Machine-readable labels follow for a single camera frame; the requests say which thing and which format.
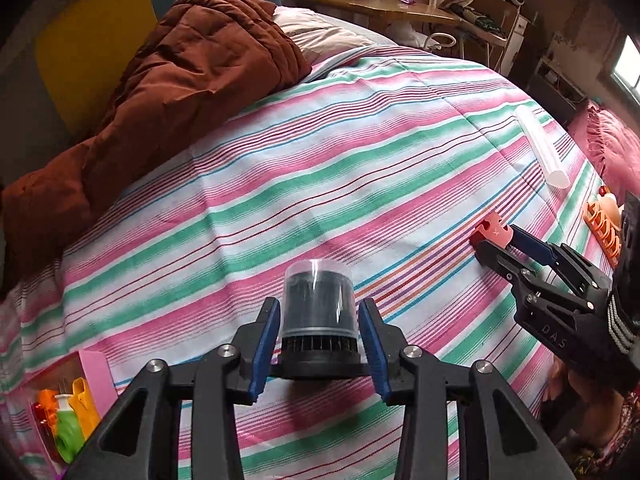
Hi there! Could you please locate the red plastic clip piece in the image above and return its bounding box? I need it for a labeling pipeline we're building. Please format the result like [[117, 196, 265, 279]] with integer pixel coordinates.
[[469, 211, 513, 248]]

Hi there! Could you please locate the orange plastic scoop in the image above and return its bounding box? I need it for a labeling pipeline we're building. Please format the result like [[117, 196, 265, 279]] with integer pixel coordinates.
[[70, 377, 101, 440]]

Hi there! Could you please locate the black capped clear jar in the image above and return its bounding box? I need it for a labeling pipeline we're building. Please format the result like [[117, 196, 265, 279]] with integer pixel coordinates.
[[271, 259, 369, 382]]

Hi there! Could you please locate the orange plastic rack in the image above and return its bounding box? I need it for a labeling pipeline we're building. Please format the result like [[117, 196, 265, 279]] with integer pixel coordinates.
[[582, 185, 624, 269]]

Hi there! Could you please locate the white translucent tube container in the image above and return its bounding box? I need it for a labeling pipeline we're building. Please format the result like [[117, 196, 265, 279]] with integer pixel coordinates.
[[514, 105, 570, 190]]

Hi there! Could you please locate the pink storage box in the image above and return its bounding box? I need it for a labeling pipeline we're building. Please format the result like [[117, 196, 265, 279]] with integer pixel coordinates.
[[2, 350, 117, 479]]

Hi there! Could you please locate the orange red small toy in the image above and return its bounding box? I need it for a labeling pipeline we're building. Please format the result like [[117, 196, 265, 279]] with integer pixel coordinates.
[[32, 389, 58, 437]]

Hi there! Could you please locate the striped bed cover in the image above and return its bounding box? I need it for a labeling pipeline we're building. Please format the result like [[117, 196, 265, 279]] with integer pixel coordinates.
[[1, 47, 606, 441]]

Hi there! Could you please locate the wooden side table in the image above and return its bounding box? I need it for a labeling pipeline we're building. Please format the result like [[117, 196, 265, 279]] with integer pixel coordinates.
[[294, 0, 462, 26]]

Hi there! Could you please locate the striped pillow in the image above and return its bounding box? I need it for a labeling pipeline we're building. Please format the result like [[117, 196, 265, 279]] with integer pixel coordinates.
[[272, 6, 395, 65]]

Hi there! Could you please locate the rust brown quilted blanket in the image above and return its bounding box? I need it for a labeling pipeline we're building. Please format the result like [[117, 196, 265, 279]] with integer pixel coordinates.
[[2, 0, 311, 281]]

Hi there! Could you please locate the yellow headboard cushion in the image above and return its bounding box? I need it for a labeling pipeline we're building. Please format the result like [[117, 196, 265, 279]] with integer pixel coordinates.
[[35, 0, 156, 136]]

